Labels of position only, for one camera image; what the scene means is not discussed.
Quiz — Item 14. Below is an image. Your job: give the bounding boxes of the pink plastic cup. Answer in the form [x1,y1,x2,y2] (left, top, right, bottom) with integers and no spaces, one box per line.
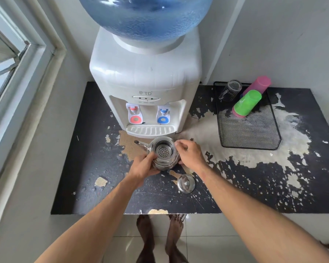
[232,76,272,119]

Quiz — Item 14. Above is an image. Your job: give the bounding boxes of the person's left hand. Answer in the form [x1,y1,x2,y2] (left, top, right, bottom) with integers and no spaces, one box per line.
[128,152,160,188]

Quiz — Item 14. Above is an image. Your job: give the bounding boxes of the blue water gallon bottle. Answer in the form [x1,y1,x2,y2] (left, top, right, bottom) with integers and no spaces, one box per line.
[77,0,215,42]

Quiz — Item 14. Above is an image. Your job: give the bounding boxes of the person's right hand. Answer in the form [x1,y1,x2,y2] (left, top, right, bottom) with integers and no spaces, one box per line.
[174,139,209,174]

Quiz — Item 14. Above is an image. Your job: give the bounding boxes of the stainless steel teapot lid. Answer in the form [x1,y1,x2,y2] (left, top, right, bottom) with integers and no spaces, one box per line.
[177,174,196,194]

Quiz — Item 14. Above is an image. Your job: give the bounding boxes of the red hot water tap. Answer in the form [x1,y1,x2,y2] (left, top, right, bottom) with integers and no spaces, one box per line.
[126,103,142,125]

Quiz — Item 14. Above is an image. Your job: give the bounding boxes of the clear glass mug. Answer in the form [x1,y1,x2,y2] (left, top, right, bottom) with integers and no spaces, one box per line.
[218,80,242,102]

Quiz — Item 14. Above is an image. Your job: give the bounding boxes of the person's left forearm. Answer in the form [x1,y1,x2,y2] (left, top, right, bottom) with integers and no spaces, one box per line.
[34,172,147,263]

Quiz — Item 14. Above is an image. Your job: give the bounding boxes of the person's foot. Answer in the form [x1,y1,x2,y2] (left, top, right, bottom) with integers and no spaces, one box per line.
[164,214,188,263]
[136,215,156,263]

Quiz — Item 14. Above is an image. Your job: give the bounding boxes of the person's left foot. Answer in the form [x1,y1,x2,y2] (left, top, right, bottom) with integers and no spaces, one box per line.
[136,215,156,263]

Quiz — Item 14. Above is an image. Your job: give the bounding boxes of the white water dispenser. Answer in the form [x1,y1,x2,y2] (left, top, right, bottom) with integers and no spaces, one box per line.
[89,26,203,139]

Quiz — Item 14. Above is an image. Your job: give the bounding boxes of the green plastic cup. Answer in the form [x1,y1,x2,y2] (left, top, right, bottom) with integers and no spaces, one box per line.
[233,90,262,117]

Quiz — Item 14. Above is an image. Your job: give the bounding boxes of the person's right forearm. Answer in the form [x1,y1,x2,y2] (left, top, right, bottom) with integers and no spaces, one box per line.
[193,164,329,263]

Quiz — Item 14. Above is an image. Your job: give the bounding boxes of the blue cold water tap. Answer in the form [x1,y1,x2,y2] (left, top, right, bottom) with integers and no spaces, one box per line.
[156,106,171,125]

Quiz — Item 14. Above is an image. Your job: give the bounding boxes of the white window frame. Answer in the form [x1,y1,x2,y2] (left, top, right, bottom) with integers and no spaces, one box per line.
[0,0,67,241]

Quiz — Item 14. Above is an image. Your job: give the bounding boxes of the steel teapot strainer insert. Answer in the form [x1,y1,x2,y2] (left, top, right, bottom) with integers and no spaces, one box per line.
[155,144,174,161]

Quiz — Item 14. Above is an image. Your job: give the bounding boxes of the person's right foot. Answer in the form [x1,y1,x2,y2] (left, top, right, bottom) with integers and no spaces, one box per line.
[164,214,188,263]

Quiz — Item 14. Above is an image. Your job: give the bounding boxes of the black mesh tray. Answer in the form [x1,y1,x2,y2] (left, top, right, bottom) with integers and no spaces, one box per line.
[213,81,282,150]

